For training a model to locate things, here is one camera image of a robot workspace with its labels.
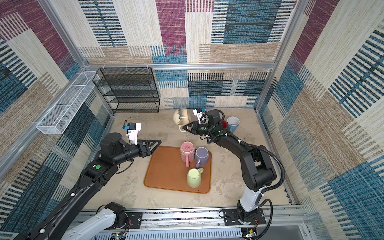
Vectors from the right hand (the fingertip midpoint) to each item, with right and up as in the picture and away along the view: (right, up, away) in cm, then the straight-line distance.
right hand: (184, 128), depth 84 cm
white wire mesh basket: (-59, +4, -14) cm, 60 cm away
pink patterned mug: (+2, -12, +2) cm, 12 cm away
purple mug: (+10, -16, +2) cm, 19 cm away
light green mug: (+5, -24, -7) cm, 26 cm away
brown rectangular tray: (-11, -25, +8) cm, 29 cm away
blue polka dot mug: (+33, +4, +21) cm, 39 cm away
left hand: (-11, -5, -16) cm, 20 cm away
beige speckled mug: (-1, +6, -3) cm, 7 cm away
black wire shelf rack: (-42, +27, +27) cm, 57 cm away
